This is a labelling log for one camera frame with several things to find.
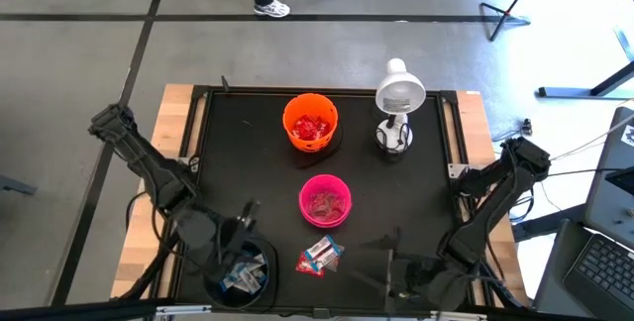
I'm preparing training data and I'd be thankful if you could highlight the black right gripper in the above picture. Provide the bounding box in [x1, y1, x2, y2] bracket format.
[361, 225, 476, 313]

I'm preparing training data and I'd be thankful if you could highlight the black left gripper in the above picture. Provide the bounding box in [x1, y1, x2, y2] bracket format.
[212, 199, 263, 263]

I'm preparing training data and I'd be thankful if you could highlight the clear orange candy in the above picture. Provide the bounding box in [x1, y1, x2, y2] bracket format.
[324, 194, 347, 219]
[309, 191, 332, 216]

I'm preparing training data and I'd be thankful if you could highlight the red candy pack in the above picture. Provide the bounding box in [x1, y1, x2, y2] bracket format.
[291, 116, 316, 142]
[309, 115, 332, 140]

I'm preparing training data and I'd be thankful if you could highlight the pink plastic face bucket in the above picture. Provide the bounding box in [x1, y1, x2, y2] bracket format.
[298, 173, 354, 229]

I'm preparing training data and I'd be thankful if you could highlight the black bucket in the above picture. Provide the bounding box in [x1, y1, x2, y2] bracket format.
[202, 235, 279, 311]

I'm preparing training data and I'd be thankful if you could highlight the orange plastic bucket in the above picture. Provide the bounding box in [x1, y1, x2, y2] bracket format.
[281, 92, 340, 155]

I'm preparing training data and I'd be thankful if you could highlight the white gooseneck desk lamp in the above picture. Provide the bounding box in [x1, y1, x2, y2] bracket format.
[374, 56, 427, 157]

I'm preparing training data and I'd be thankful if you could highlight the black desk base bar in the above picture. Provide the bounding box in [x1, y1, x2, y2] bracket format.
[512, 204, 588, 243]

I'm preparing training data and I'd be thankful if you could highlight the black laptop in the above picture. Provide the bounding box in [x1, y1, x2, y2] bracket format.
[563, 234, 634, 318]

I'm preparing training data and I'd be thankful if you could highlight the grey desk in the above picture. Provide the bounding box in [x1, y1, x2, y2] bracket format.
[533, 106, 634, 321]

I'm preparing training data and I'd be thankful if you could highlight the black T-foot desk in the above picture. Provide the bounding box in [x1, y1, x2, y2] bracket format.
[534, 60, 634, 102]

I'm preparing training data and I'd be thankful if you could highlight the grey furniture foot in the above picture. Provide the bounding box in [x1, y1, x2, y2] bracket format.
[0, 174, 39, 196]

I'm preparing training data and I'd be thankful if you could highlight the black tablet device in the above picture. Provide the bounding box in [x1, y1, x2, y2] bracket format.
[604, 164, 634, 196]

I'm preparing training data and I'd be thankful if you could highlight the black tripod stand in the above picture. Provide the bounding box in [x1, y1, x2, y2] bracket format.
[477, 0, 588, 43]

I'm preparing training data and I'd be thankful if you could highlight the black lamp cable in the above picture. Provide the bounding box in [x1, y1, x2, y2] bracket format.
[374, 121, 415, 157]

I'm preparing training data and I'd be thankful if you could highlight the black frame strut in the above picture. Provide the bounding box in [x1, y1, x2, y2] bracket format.
[475, 256, 530, 310]
[118, 211, 193, 302]

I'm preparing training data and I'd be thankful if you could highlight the black frame crossbeam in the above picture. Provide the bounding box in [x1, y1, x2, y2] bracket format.
[0, 296, 634, 321]

